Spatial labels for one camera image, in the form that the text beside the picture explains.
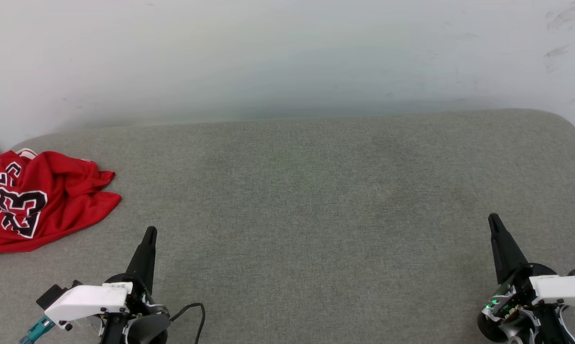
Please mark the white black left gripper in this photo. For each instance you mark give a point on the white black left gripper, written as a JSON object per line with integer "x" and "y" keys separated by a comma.
{"x": 91, "y": 301}

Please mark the red basketball jersey white sleeves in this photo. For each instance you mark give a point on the red basketball jersey white sleeves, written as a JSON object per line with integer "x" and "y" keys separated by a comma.
{"x": 53, "y": 200}

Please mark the grey fabric sofa cushion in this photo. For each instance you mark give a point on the grey fabric sofa cushion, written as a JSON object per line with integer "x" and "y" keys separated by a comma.
{"x": 316, "y": 215}

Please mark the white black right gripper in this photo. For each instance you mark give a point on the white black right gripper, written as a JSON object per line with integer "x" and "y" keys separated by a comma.
{"x": 555, "y": 291}

